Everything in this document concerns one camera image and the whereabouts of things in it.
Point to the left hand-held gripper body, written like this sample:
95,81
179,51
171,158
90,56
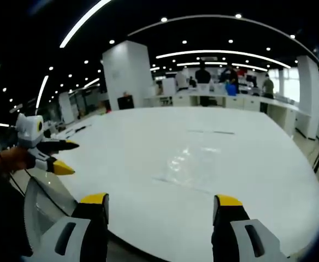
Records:
28,131

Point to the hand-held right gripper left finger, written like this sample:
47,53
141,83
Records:
66,240

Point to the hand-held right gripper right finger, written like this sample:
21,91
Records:
238,240

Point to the clear resealable plastic bag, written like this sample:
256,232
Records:
186,163

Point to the blue bag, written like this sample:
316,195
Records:
230,89

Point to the person's left hand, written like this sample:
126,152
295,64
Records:
12,159

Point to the thin black pen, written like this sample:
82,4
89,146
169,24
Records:
82,127

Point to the long ceiling light strip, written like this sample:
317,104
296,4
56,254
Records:
222,52
42,91
83,21

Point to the dark clothing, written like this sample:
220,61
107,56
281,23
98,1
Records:
3,213

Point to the black box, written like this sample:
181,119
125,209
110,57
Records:
125,102

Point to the white square pillar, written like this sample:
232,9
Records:
126,73
308,95

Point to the long white counter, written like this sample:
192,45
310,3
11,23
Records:
238,102

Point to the group of round ceiling spotlights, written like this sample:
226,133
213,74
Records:
164,19

